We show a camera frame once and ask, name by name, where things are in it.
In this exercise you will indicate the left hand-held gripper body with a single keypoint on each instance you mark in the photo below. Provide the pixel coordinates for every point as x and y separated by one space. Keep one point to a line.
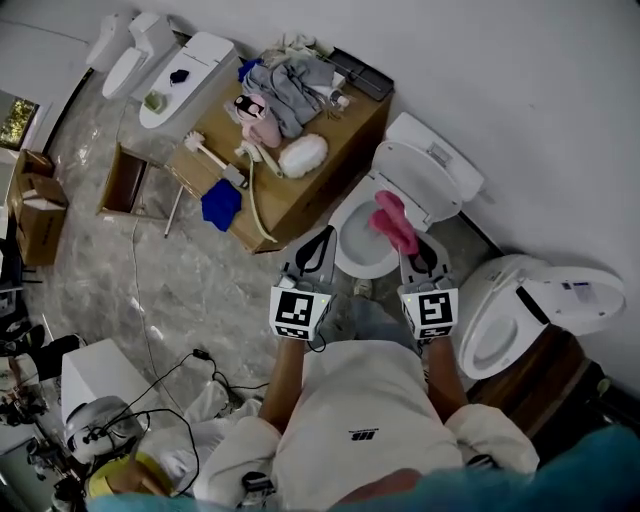
295 310

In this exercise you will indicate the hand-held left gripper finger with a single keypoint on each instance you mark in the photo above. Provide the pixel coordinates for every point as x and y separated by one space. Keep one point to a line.
300 260
327 257

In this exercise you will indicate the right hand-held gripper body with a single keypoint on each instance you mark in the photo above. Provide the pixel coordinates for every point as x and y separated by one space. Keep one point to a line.
437 310

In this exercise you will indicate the pink wiping cloth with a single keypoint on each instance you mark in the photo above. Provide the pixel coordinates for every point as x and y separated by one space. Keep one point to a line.
395 225

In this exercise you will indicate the person's left forearm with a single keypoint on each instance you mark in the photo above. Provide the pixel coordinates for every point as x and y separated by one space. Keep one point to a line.
282 390

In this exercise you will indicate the person's right forearm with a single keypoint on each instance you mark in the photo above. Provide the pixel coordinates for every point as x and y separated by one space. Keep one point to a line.
445 380

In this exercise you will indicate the white smart toilet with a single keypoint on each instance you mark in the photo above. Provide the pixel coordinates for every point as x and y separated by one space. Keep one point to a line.
500 282

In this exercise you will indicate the white toilet bowl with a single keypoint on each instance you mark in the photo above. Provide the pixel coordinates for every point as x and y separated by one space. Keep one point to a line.
415 127

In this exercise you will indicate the white toilet brush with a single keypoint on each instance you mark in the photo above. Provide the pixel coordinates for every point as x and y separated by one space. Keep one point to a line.
194 141

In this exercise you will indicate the white flat-lid toilet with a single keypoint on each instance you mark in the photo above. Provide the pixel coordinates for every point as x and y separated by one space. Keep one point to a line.
200 55

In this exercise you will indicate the white toilet with tall tank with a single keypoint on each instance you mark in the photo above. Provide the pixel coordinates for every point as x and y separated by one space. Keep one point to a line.
125 75

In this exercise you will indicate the person's white sneaker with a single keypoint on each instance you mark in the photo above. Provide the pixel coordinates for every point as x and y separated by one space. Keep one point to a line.
362 289

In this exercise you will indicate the large brown cardboard box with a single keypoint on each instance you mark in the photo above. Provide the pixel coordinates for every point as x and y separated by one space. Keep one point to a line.
300 200

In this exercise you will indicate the person's blue jeans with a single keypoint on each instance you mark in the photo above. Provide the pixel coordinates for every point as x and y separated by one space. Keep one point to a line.
370 320

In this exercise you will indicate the blue cloth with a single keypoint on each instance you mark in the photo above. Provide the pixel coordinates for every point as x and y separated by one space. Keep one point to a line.
247 70
221 205

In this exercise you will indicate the white fluffy duster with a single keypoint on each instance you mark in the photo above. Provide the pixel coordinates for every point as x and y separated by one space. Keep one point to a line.
302 156

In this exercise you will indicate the small grey device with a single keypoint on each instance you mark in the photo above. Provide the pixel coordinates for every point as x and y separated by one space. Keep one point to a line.
235 176

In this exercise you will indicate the person's white shirt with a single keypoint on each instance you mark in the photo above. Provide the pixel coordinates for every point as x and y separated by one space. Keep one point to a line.
360 395

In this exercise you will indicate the dark wooden platform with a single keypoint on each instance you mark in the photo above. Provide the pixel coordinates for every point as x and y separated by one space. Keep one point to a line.
525 390

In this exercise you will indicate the cream scrub brush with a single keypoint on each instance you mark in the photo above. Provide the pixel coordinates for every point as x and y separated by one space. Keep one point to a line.
248 151

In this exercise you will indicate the white pole plunger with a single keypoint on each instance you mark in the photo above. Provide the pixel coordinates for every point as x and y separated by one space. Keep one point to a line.
172 215

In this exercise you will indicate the pink bottle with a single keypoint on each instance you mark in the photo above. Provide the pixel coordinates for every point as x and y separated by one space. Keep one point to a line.
262 127

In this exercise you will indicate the small clear bottle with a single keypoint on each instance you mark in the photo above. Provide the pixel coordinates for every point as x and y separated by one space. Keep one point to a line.
340 98

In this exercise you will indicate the grey clothes pile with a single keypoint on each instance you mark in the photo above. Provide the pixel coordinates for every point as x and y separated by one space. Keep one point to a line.
290 95

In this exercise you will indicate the black waist device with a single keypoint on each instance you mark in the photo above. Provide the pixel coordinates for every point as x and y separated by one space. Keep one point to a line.
257 482

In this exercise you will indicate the black tray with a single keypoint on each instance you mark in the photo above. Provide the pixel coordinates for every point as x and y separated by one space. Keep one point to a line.
367 75

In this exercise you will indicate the open wooden crate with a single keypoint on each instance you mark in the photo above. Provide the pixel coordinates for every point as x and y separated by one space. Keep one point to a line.
125 185

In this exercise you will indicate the small green item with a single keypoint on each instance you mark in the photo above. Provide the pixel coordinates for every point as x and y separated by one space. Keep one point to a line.
155 102

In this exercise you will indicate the white cloth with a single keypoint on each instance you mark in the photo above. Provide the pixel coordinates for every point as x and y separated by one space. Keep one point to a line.
295 44

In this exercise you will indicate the small black item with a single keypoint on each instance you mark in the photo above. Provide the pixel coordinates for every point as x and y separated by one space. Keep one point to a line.
179 76

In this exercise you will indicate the white helmet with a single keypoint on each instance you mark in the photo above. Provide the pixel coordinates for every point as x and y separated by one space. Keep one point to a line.
100 415

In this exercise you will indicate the small brown cardboard box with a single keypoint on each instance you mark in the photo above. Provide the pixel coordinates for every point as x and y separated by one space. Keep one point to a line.
35 162
40 230

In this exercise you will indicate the window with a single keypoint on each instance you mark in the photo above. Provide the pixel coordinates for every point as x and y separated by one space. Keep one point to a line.
17 120

